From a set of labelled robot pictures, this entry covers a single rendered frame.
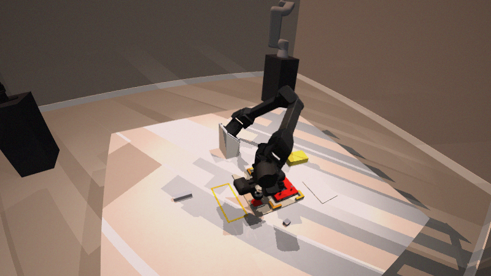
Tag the yellow rectangular block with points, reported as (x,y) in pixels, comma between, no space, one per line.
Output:
(297,157)

